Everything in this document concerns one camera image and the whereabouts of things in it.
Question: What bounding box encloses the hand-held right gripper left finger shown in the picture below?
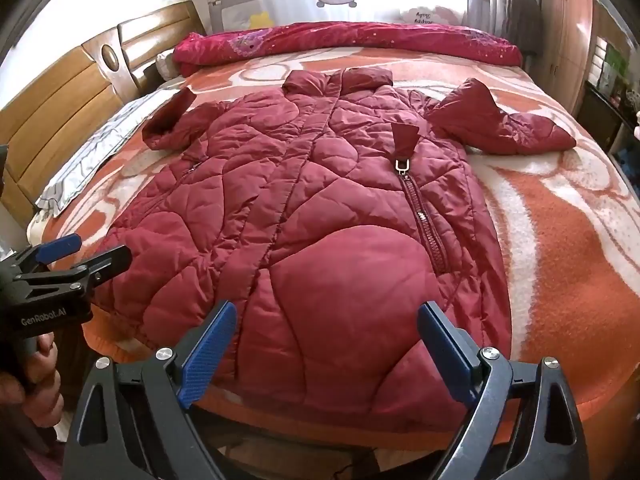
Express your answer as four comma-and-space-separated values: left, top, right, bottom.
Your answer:
62, 301, 237, 480

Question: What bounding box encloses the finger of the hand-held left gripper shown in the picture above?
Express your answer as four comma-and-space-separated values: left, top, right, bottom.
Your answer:
0, 234, 83, 273
12, 245, 133, 291

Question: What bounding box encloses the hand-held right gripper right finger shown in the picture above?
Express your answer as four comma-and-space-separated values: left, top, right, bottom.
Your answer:
417, 301, 592, 480

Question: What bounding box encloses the dark red quilted jacket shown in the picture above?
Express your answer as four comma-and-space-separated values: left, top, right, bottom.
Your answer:
92, 67, 577, 435

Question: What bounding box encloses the person's left forearm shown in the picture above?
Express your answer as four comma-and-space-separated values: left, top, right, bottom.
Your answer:
0, 422, 68, 480

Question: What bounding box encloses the coat rack with clothes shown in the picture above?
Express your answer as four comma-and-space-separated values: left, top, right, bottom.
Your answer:
492, 0, 545, 51

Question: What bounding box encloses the person's left hand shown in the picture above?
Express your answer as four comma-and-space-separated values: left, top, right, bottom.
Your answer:
0, 332, 64, 431

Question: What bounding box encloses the grey striped pillow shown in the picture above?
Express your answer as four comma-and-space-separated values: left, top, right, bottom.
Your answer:
35, 92, 177, 219

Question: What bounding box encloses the wooden headboard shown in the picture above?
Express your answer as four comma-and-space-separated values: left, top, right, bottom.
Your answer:
0, 0, 207, 243

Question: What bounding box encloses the orange and white blanket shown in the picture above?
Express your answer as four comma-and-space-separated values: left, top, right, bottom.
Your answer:
30, 47, 640, 463

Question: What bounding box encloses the white pillow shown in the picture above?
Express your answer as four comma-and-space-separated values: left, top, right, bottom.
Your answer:
154, 51, 183, 82

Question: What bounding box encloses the shelf with small boxes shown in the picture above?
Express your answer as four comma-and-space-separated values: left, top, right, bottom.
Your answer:
575, 35, 640, 173

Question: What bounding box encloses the wooden wardrobe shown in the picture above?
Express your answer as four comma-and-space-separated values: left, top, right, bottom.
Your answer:
530, 0, 603, 113

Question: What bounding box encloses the grey bed guard rail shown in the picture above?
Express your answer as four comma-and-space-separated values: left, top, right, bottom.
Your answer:
215, 0, 485, 37

